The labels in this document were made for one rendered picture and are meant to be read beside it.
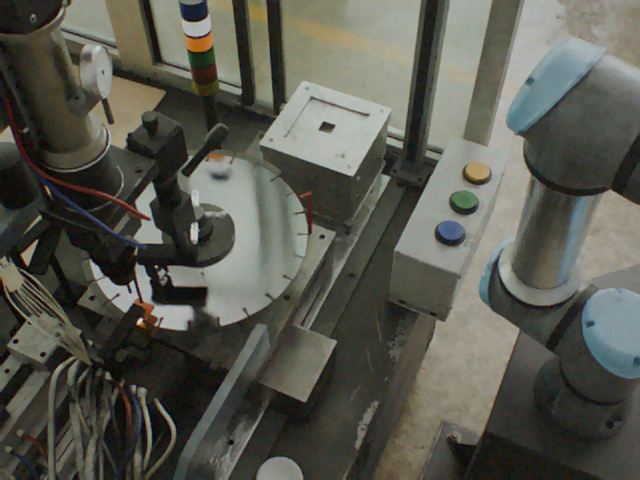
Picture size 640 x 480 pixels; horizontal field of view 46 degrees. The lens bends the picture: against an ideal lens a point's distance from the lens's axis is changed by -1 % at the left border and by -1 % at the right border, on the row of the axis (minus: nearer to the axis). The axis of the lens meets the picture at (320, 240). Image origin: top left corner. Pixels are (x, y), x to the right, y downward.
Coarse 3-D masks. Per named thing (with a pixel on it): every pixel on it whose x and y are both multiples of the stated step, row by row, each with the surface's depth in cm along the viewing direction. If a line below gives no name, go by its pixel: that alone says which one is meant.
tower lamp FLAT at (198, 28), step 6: (204, 18) 118; (186, 24) 119; (192, 24) 118; (198, 24) 118; (204, 24) 119; (210, 24) 121; (186, 30) 120; (192, 30) 119; (198, 30) 119; (204, 30) 120; (210, 30) 121; (192, 36) 120; (198, 36) 120
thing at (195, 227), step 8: (192, 192) 114; (192, 200) 113; (200, 208) 111; (200, 216) 111; (208, 216) 111; (216, 216) 111; (224, 216) 112; (192, 224) 110; (200, 224) 111; (192, 232) 109; (192, 240) 109
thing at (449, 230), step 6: (444, 222) 122; (450, 222) 122; (456, 222) 122; (438, 228) 122; (444, 228) 121; (450, 228) 121; (456, 228) 121; (462, 228) 121; (438, 234) 122; (444, 234) 121; (450, 234) 121; (456, 234) 121; (462, 234) 121; (444, 240) 121; (450, 240) 120; (456, 240) 120
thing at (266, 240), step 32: (224, 160) 124; (224, 192) 120; (256, 192) 120; (288, 192) 120; (256, 224) 116; (288, 224) 116; (224, 256) 113; (256, 256) 113; (288, 256) 113; (160, 288) 110; (192, 288) 110; (224, 288) 110; (256, 288) 110; (160, 320) 107; (192, 320) 106; (224, 320) 106
